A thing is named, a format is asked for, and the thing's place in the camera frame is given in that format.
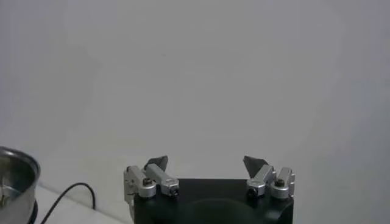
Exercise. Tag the perforated steel steamer pot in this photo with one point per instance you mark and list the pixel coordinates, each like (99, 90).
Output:
(21, 194)

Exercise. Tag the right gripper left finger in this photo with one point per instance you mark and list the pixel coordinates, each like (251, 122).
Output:
(155, 176)

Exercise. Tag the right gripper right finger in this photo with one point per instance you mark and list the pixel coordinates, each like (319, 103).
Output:
(263, 176)

